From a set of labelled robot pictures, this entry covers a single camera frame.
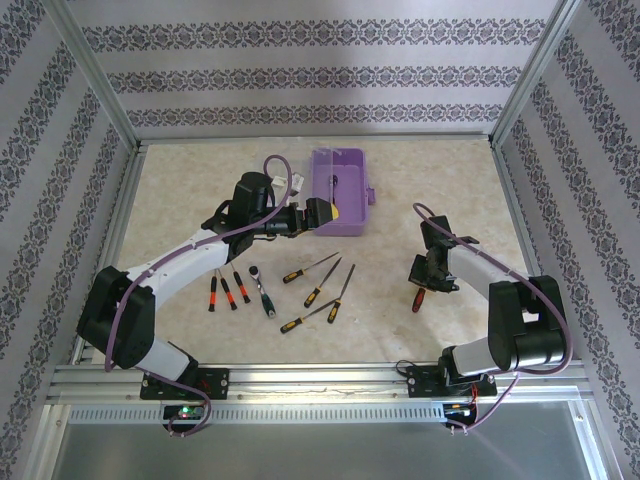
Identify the black orange precision screwdriver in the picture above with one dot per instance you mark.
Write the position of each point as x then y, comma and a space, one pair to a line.
243, 292
213, 297
230, 297

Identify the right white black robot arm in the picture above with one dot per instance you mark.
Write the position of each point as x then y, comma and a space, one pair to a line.
475, 265

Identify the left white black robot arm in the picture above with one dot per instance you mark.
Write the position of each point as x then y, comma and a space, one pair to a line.
190, 260

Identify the grey metal sheet panel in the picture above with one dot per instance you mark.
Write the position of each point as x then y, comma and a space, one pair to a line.
320, 450

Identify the aluminium frame side rail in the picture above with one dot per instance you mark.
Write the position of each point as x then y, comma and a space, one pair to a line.
519, 200
126, 195

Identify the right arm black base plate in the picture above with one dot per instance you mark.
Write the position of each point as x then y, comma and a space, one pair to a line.
420, 382

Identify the aluminium frame rear rail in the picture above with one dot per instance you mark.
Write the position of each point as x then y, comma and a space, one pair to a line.
425, 137

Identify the aluminium frame mounting rail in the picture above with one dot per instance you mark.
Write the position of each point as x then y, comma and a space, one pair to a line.
325, 372

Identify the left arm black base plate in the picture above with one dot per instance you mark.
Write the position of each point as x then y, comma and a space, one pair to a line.
217, 382

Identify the aluminium frame corner post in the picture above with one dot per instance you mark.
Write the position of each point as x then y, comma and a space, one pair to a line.
536, 75
96, 75

